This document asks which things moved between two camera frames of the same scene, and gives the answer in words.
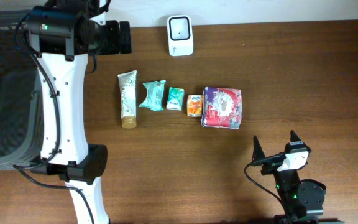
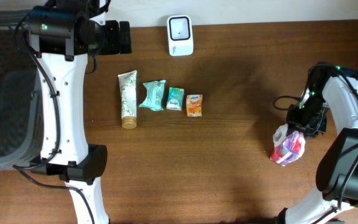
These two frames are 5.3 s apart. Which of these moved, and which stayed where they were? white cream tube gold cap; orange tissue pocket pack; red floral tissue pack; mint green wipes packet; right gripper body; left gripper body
Moved: red floral tissue pack; right gripper body
Stayed: mint green wipes packet; left gripper body; white cream tube gold cap; orange tissue pocket pack
